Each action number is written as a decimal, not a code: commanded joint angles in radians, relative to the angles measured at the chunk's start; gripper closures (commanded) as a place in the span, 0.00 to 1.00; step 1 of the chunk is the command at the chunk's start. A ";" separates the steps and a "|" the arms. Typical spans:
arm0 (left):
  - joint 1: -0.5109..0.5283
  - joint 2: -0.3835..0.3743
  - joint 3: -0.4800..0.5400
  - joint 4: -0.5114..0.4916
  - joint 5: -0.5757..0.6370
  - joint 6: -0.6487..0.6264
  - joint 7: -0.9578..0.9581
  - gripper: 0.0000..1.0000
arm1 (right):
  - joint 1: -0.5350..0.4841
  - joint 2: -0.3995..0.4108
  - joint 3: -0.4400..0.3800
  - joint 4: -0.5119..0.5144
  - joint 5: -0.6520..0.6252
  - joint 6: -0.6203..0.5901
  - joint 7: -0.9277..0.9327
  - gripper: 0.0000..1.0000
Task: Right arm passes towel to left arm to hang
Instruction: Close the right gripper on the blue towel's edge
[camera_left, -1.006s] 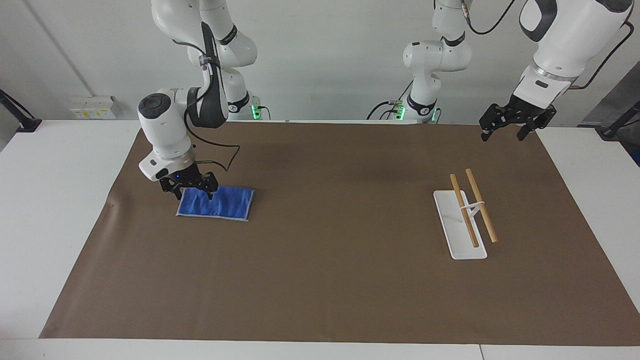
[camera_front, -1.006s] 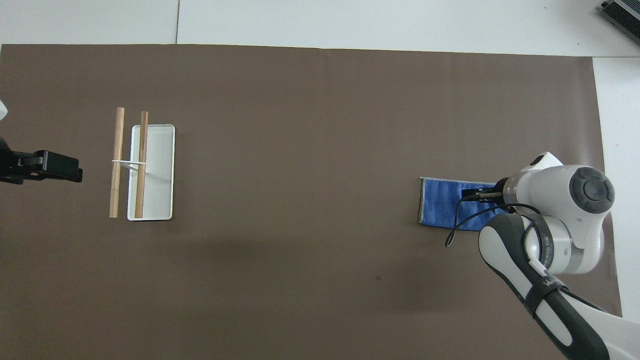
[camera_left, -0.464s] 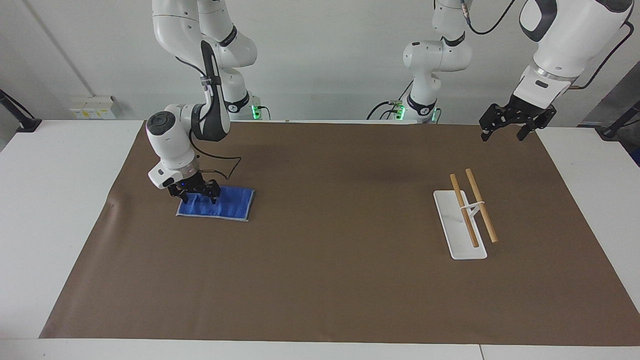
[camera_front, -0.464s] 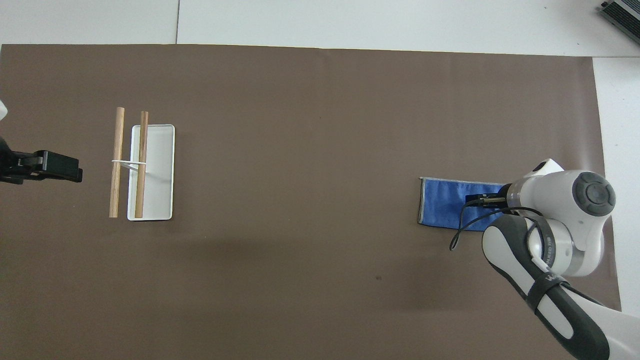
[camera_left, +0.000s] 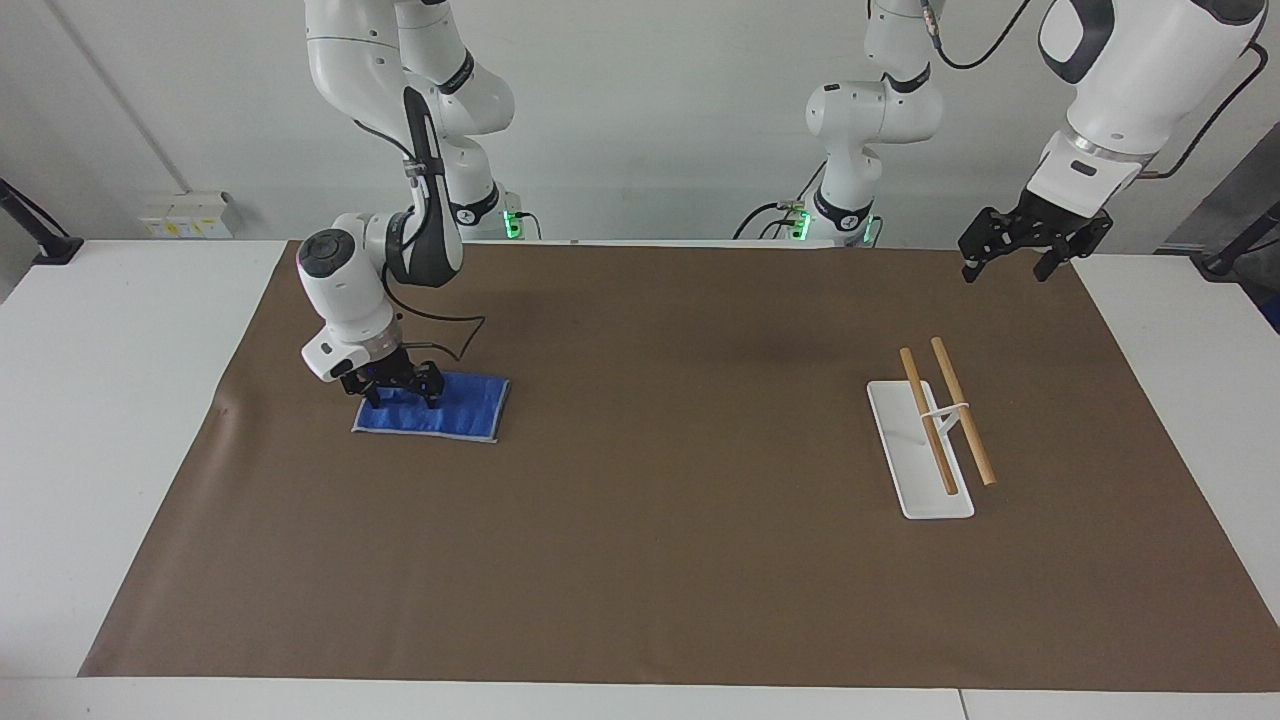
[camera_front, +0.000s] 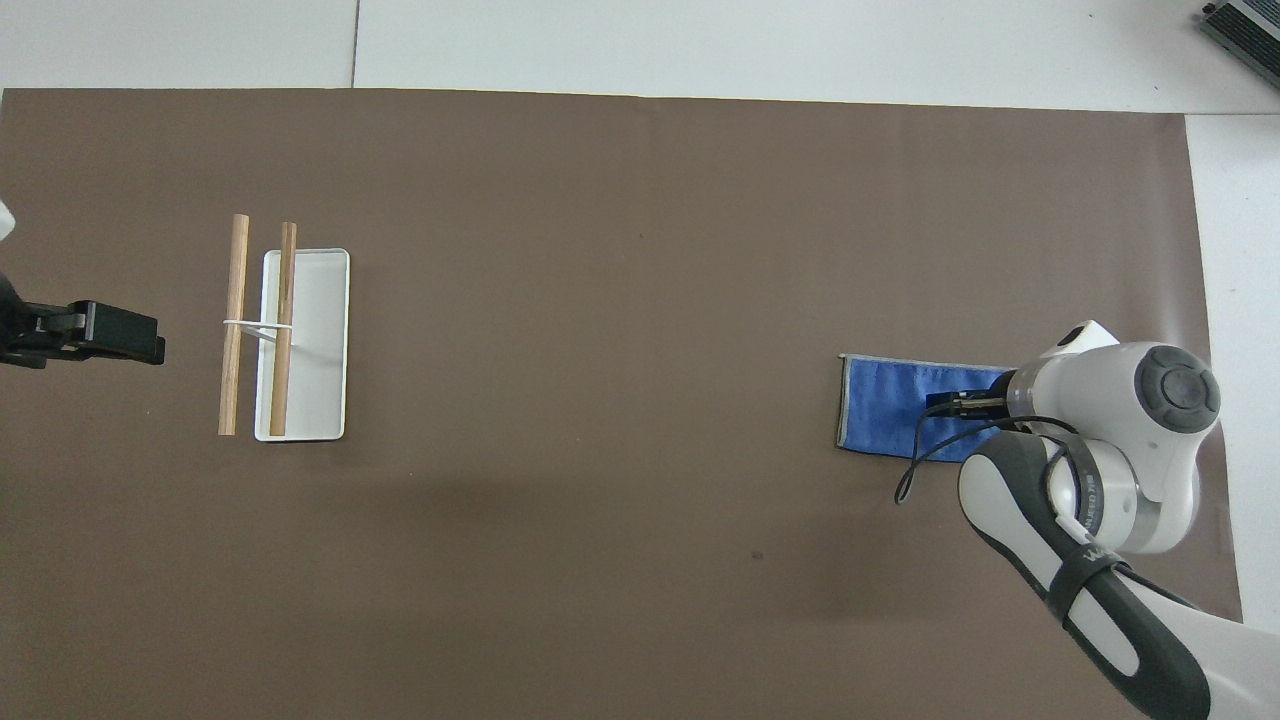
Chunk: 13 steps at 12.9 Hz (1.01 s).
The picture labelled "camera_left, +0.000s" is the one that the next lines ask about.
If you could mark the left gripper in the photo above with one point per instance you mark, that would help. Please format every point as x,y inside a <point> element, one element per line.
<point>1060,222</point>

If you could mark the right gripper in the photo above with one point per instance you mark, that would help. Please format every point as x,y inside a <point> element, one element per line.
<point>385,367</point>

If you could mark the blue towel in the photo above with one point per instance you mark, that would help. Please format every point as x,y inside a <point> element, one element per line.
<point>465,410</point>

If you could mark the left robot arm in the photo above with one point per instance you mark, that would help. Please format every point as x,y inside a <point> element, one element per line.
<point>1130,80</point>

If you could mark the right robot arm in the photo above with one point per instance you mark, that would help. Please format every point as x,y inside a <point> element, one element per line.
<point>345,290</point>

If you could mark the black stand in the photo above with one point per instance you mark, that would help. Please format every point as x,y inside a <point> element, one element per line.
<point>55,243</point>
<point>1230,255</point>

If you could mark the white rack with wooden rods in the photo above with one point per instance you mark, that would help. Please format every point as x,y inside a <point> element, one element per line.
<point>915,470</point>

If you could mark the white wall socket box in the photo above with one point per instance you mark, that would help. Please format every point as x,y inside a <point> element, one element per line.
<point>190,215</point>

